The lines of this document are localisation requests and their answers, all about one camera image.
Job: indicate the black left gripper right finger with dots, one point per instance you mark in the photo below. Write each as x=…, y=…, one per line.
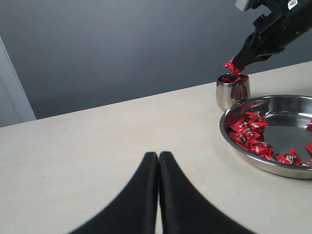
x=184, y=210

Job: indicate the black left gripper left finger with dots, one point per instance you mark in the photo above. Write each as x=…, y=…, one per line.
x=134, y=210

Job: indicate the red candy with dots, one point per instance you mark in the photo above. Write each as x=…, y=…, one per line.
x=234, y=71
x=291, y=157

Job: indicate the stainless steel cup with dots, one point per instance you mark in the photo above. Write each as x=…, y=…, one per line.
x=231, y=90

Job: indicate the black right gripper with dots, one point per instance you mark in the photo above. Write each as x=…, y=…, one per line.
x=287, y=20

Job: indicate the round stainless steel plate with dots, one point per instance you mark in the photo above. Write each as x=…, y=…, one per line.
x=287, y=116

